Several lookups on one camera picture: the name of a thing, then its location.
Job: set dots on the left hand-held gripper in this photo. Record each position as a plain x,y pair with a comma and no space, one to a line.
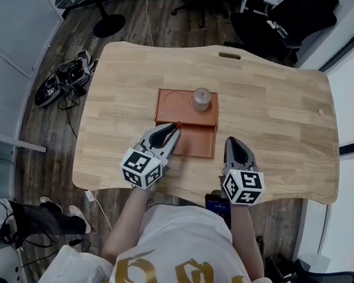
140,168

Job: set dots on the person's right forearm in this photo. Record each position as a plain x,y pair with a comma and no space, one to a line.
245,243

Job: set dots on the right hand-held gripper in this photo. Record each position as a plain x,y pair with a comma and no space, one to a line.
243,185

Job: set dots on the person's left hand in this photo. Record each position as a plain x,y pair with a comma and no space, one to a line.
176,167

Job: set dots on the black phone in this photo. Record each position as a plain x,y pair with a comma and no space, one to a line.
218,206

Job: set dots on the white box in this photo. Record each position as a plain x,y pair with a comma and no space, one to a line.
314,262

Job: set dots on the person's left forearm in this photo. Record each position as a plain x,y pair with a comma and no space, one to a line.
126,223

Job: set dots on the white shirt with gold print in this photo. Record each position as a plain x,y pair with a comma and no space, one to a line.
189,267

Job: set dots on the clear plastic jar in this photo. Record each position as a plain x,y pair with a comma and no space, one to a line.
201,100

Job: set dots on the brown box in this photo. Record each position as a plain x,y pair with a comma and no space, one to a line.
197,120

